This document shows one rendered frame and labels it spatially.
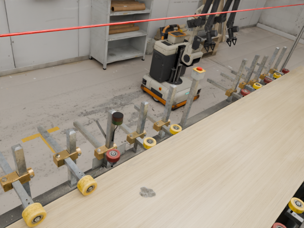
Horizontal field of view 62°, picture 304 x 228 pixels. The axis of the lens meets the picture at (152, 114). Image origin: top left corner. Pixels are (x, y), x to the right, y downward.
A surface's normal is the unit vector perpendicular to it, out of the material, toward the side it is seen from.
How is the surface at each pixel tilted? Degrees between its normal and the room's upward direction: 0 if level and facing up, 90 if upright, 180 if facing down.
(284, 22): 90
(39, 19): 90
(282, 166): 0
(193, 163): 0
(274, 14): 90
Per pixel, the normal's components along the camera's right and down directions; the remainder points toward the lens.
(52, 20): 0.68, 0.52
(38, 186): 0.17, -0.80
